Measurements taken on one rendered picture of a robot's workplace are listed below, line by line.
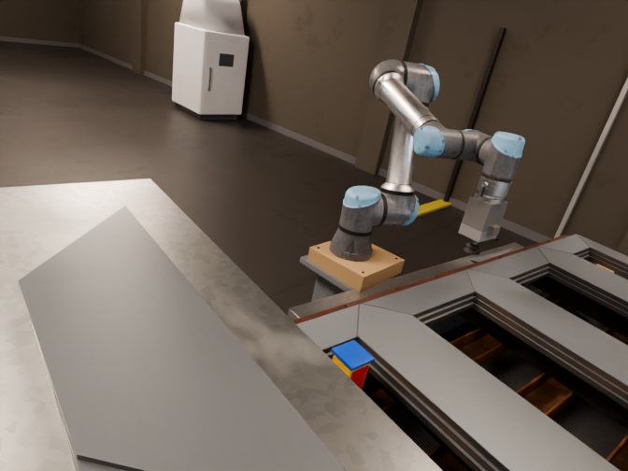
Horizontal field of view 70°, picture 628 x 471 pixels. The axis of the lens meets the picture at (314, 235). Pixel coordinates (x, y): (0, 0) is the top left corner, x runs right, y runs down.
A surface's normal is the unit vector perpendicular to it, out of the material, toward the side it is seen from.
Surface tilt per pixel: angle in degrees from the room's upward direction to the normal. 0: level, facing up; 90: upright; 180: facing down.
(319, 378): 0
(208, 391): 0
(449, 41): 90
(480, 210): 89
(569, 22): 90
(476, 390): 0
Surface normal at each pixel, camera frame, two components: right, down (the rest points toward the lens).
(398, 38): -0.68, 0.20
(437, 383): 0.18, -0.89
